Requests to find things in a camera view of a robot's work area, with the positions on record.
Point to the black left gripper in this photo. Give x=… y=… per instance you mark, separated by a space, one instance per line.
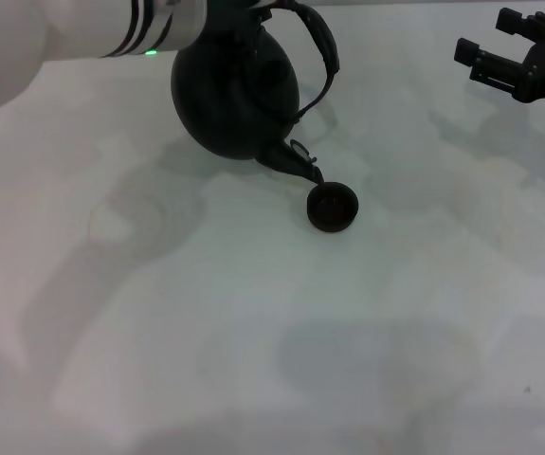
x=234 y=12

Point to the dark brown small teacup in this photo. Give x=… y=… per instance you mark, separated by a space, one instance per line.
x=332 y=208

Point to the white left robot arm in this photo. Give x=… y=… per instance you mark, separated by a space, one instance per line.
x=63 y=28

